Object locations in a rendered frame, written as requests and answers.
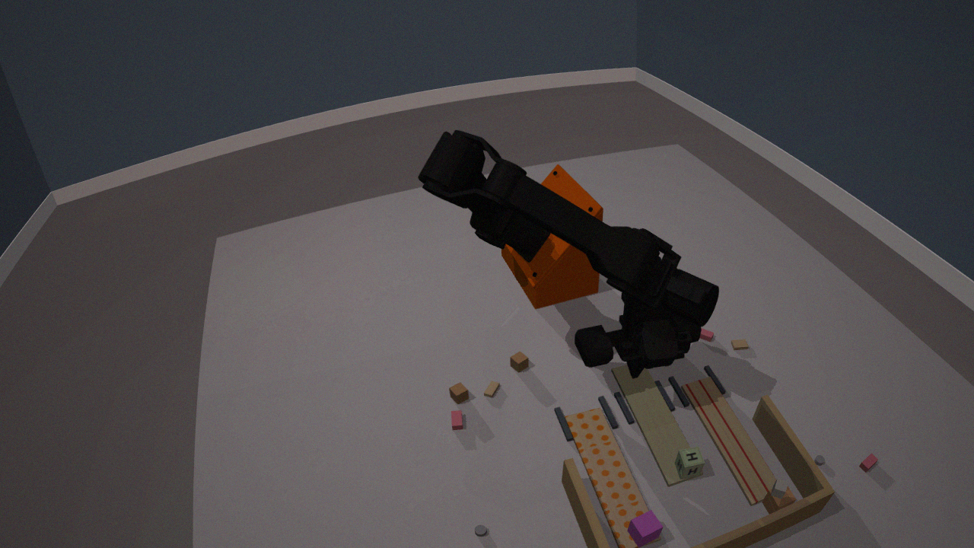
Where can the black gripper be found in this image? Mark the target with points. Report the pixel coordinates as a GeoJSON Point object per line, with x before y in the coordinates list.
{"type": "Point", "coordinates": [596, 345]}

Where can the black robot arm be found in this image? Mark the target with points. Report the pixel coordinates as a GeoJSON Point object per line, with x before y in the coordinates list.
{"type": "Point", "coordinates": [510, 208]}

